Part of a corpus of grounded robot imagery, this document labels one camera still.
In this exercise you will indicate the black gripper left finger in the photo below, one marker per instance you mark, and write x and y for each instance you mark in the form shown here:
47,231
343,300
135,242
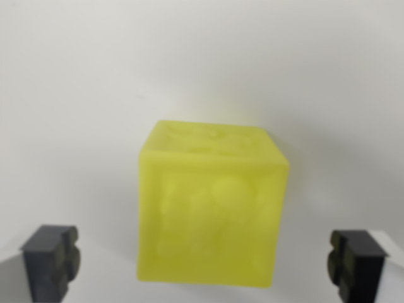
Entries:
44,262

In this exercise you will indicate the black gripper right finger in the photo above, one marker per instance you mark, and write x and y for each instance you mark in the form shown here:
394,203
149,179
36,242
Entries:
363,265

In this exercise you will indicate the yellow cube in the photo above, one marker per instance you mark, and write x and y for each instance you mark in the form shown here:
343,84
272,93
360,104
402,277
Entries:
211,208

